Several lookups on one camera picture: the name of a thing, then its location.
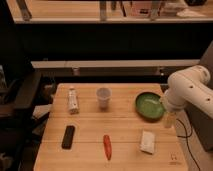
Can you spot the white tube bottle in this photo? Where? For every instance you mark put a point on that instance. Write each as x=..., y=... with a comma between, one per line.
x=73, y=106

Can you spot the green ceramic plate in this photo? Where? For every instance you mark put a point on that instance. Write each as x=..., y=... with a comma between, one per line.
x=148, y=106

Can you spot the long wooden bench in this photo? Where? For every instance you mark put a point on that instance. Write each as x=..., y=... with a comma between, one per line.
x=114, y=67

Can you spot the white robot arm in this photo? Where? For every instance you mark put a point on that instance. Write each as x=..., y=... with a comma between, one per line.
x=187, y=86

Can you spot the black remote control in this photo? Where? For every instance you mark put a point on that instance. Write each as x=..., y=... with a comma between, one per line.
x=68, y=137

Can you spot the dark chair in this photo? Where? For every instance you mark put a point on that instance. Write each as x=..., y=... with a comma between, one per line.
x=16, y=119

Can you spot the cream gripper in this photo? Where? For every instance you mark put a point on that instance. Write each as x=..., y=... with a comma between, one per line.
x=169, y=119

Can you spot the red chili pepper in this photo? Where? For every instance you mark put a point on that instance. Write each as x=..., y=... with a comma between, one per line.
x=107, y=146

